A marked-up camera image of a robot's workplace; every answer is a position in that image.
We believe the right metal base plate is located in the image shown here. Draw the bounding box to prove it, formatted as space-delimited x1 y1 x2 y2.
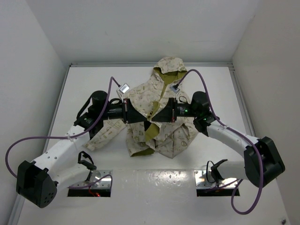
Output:
194 170 238 189

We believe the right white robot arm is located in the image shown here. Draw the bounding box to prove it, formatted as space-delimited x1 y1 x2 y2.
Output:
152 91 285 187

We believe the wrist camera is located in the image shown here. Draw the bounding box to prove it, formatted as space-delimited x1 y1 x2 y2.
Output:
170 84 180 94
117 83 130 95

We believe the metal base plate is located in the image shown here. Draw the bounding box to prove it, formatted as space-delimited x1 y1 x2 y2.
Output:
89 170 113 189
194 170 238 189

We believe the cream printed hooded jacket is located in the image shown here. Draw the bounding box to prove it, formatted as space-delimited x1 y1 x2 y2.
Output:
84 57 198 158

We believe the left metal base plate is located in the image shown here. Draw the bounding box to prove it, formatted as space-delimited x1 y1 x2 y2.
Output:
89 170 113 189

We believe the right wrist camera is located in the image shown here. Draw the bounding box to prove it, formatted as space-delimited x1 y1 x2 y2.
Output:
170 84 180 94

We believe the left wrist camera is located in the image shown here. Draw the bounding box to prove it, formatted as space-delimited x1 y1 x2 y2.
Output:
117 83 130 95

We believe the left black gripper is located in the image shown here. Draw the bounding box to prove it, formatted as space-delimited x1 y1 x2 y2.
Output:
99 97 145 123

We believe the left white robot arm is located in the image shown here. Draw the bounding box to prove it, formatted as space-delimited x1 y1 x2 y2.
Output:
16 90 146 208

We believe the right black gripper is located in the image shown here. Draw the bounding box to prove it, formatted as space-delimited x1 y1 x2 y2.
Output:
152 97 199 122

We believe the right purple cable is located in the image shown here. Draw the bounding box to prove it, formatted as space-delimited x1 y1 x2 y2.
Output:
177 68 263 215

